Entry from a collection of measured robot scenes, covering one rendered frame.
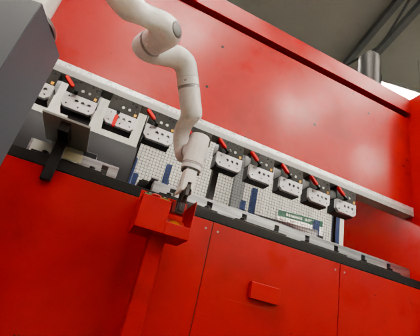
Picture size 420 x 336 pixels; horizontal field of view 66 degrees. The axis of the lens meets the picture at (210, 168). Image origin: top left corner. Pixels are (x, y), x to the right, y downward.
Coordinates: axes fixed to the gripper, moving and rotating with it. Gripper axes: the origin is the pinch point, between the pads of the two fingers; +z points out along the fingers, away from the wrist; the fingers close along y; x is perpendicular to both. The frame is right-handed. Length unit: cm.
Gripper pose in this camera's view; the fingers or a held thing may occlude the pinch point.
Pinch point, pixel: (180, 208)
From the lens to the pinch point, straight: 126.6
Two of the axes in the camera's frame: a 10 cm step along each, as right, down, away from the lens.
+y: 3.3, -2.5, -9.1
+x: 9.1, 3.3, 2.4
